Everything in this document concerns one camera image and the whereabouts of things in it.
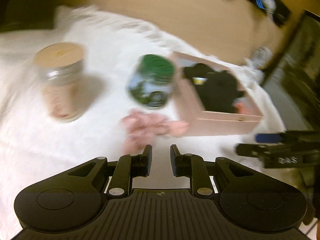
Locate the pink ruffled sock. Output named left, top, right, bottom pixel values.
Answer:
left=120, top=109, right=189, bottom=154

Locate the black plush toy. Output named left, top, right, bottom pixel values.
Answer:
left=183, top=63, right=245, bottom=113

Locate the yellow rimmed round pouch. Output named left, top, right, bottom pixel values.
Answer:
left=191, top=77, right=207, bottom=86

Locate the coral knitted sock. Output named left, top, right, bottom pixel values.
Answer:
left=234, top=102, right=251, bottom=115

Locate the pink cardboard box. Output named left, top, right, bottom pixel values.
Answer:
left=169, top=52, right=264, bottom=136

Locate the green lid jar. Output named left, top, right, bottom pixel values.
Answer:
left=127, top=54, right=175, bottom=108

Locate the white textured table cloth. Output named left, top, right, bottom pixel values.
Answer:
left=0, top=4, right=298, bottom=240

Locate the clear jar tan lid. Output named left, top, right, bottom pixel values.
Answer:
left=33, top=42, right=85, bottom=122

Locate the black monitor base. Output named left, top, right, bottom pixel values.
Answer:
left=1, top=0, right=57, bottom=33

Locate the white coiled cable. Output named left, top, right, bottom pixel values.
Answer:
left=246, top=45, right=273, bottom=71

